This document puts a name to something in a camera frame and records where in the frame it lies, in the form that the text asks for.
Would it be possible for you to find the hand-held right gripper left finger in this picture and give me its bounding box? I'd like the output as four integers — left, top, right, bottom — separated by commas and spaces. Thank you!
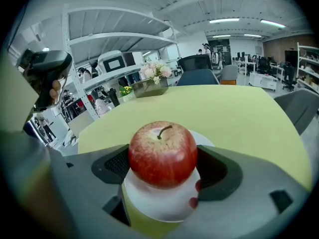
9, 144, 140, 239

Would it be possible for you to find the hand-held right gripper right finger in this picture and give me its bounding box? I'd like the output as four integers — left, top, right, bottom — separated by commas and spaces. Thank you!
171, 144, 313, 239

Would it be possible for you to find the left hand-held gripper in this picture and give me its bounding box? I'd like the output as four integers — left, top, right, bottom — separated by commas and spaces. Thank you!
0, 49, 73, 134

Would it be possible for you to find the white plate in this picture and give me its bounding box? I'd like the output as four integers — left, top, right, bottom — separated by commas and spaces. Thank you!
124, 129, 215, 223

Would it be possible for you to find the red apple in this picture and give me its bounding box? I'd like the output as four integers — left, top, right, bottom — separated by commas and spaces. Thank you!
128, 120, 199, 190

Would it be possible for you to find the person's left hand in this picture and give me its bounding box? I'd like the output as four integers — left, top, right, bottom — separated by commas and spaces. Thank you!
49, 79, 62, 105

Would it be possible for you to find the white appliance with screen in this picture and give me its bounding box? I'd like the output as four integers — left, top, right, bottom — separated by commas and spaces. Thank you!
97, 50, 125, 76

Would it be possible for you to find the pale pink round object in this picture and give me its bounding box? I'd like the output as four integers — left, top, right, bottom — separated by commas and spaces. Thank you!
95, 99, 111, 117

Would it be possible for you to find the black vase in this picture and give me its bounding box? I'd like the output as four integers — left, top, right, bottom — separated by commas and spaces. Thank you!
107, 88, 121, 108

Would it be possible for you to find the white metal shelving rack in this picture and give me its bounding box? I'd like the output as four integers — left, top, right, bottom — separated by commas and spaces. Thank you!
61, 5, 181, 124

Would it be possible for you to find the yellow-green tablecloth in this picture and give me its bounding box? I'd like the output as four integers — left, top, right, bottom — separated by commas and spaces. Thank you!
78, 84, 314, 230

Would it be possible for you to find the sunflower bunch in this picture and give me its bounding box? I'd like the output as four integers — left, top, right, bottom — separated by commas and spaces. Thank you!
119, 85, 134, 98

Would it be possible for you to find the grey dining chair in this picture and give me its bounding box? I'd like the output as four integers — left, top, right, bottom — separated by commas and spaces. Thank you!
273, 88, 319, 136

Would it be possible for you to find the brown tissue box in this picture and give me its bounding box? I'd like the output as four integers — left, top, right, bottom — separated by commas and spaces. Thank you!
131, 78, 169, 99

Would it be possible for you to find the pink flower bouquet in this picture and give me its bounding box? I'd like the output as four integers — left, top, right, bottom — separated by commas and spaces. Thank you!
140, 60, 172, 85

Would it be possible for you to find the white low cabinet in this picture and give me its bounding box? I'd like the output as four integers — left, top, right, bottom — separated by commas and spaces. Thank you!
249, 72, 279, 92

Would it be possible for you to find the grey and orange armchair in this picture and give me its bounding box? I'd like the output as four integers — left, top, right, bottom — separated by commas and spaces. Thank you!
220, 65, 239, 86

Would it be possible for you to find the blue chair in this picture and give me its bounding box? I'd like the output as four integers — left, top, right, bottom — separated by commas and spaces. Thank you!
175, 68, 220, 87

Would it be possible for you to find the white storage shelf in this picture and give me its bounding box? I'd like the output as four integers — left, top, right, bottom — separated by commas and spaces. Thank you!
296, 42, 319, 94

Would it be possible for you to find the black mesh office chair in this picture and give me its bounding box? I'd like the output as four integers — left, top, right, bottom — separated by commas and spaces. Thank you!
177, 54, 213, 72

